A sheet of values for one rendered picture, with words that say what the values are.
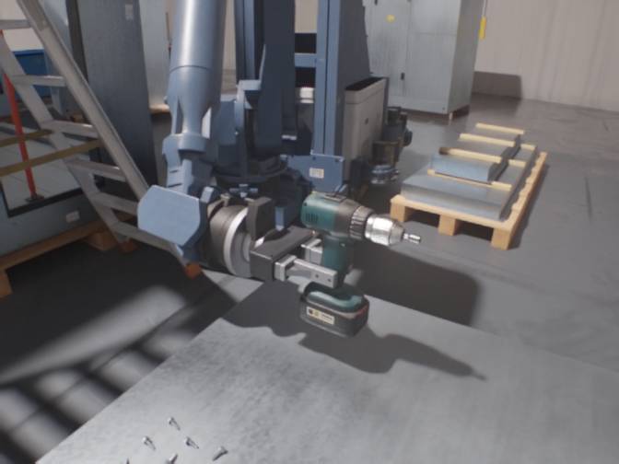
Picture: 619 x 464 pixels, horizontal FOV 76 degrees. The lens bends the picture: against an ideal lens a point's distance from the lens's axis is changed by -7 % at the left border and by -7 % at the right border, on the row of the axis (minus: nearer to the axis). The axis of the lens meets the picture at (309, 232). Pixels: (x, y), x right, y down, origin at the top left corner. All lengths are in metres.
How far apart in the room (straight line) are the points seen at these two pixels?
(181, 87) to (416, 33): 6.23
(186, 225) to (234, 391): 0.31
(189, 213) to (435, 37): 6.36
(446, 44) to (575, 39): 4.67
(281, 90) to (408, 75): 5.35
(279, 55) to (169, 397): 1.36
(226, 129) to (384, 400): 1.54
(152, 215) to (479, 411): 0.69
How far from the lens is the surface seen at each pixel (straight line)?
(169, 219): 0.85
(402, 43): 7.14
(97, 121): 1.86
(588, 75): 11.06
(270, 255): 0.72
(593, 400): 0.90
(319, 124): 2.68
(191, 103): 0.98
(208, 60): 1.03
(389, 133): 3.42
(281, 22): 1.69
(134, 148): 2.86
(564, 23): 11.07
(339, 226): 0.65
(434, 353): 0.87
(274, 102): 1.90
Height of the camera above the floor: 1.21
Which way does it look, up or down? 26 degrees down
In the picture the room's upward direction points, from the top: 1 degrees clockwise
